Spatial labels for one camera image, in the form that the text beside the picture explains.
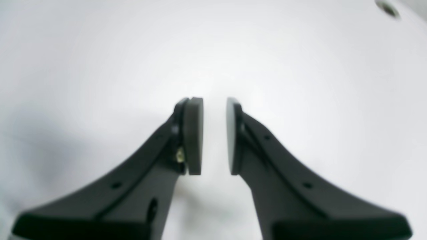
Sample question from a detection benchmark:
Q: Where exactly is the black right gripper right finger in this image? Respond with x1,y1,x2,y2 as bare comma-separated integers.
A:
226,97,412,240

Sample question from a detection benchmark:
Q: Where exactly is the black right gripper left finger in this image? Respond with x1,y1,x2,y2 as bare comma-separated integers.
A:
12,97,204,240

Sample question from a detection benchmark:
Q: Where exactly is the right table grommet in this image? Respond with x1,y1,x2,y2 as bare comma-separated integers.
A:
375,0,400,19

